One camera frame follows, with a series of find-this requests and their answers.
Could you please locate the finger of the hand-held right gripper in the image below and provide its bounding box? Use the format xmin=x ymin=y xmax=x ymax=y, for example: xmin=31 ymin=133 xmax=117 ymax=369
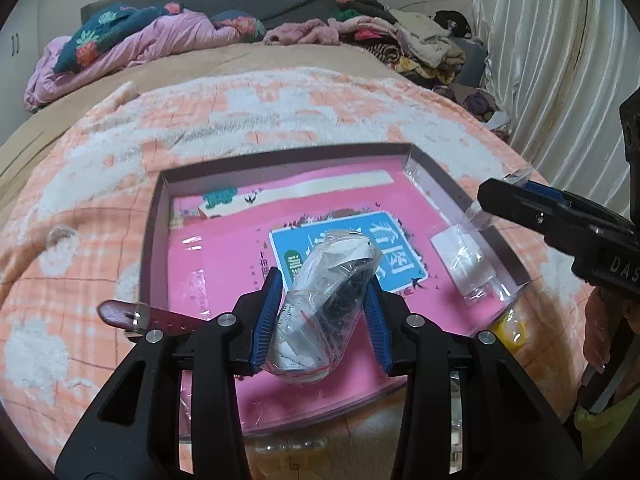
xmin=522 ymin=182 xmax=638 ymax=234
xmin=477 ymin=178 xmax=591 ymax=256

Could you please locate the cardboard box with pink lining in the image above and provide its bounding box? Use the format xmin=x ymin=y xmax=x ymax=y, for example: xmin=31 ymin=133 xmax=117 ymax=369
xmin=141 ymin=142 xmax=533 ymax=436

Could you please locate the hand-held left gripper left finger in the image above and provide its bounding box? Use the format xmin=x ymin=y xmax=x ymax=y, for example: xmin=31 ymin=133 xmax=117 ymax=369
xmin=55 ymin=267 xmax=286 ymax=480

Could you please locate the tan bedsheet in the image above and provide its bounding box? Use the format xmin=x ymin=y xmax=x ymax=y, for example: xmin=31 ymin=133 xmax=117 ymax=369
xmin=0 ymin=40 xmax=416 ymax=201

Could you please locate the small clear bag white card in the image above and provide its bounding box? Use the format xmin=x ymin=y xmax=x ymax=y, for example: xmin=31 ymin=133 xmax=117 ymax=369
xmin=430 ymin=225 xmax=521 ymax=306

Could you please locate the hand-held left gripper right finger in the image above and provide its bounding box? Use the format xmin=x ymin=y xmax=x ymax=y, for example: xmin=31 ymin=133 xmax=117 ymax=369
xmin=362 ymin=280 xmax=586 ymax=480

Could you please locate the peach plaid fleece blanket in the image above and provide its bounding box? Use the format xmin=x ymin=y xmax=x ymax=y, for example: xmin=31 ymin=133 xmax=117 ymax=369
xmin=0 ymin=67 xmax=601 ymax=480

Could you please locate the yellow-green garment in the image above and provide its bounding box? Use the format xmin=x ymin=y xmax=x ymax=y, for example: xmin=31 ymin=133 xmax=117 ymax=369
xmin=574 ymin=400 xmax=640 ymax=463

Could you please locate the pile of clothes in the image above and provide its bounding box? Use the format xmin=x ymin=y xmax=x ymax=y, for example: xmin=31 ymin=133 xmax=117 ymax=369
xmin=327 ymin=0 xmax=501 ymax=121

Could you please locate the person's right hand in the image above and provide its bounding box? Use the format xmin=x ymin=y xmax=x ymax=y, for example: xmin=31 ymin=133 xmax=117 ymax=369
xmin=584 ymin=290 xmax=622 ymax=376

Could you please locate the maroon leather strap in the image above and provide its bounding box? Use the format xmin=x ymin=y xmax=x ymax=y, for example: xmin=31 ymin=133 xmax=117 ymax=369
xmin=98 ymin=300 xmax=221 ymax=336

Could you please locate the pink floral quilt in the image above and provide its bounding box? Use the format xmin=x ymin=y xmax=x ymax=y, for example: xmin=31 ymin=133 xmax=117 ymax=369
xmin=24 ymin=2 xmax=266 ymax=111

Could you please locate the white curtain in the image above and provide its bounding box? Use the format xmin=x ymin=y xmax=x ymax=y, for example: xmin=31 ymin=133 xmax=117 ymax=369
xmin=470 ymin=0 xmax=640 ymax=221

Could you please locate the yellow bracelet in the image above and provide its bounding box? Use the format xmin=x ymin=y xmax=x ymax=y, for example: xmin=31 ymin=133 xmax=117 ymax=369
xmin=487 ymin=310 xmax=528 ymax=356

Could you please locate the pink fuzzy garment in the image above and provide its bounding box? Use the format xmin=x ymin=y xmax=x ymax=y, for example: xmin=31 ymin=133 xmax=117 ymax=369
xmin=262 ymin=17 xmax=343 ymax=47

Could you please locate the white wardrobe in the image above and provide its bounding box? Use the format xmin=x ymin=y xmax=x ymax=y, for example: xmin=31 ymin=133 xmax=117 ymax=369
xmin=0 ymin=0 xmax=86 ymax=126

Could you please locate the grey cushion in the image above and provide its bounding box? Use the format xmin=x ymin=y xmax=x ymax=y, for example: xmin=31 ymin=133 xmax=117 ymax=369
xmin=457 ymin=40 xmax=490 ymax=87

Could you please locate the clear bag of dark jewelry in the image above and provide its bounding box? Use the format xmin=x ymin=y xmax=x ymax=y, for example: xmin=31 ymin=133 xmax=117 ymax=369
xmin=265 ymin=229 xmax=383 ymax=386

